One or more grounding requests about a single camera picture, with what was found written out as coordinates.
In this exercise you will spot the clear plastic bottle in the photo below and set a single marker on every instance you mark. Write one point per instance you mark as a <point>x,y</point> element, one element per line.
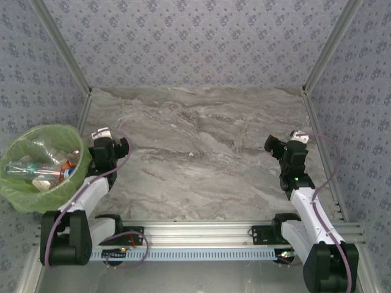
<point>46,149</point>

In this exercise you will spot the red label bottle red cap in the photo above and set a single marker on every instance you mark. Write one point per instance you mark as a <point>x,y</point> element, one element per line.
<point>30,168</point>

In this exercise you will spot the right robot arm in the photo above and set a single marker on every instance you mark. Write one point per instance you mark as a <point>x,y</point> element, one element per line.
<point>317,219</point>

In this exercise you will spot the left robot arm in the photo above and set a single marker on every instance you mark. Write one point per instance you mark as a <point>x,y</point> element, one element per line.
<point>79,238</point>

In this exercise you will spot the bin with green liner bag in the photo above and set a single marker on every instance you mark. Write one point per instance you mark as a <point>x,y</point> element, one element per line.
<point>18,198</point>

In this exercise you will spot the small black controller board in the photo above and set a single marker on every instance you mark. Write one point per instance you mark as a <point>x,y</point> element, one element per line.
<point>285,258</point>
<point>111,253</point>

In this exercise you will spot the grey metal lower panel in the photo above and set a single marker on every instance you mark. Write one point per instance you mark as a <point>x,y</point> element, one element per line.
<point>195,277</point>

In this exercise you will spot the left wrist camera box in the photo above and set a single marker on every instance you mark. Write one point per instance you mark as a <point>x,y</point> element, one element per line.
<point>102,133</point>

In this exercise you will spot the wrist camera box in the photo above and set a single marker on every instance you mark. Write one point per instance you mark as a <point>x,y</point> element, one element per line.
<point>102,133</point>
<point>299,135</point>

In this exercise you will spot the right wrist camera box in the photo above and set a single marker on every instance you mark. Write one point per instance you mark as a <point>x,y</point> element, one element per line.
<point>299,135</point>

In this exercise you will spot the aluminium side rail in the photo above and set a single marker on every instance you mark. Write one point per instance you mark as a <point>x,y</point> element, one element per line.
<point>85,108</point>
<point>316,122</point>

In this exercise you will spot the wide aluminium mounting rail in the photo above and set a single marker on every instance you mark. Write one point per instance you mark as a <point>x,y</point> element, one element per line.
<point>195,233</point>

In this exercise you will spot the aluminium frame post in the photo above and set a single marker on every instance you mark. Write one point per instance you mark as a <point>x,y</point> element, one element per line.
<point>331,45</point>
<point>62,45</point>

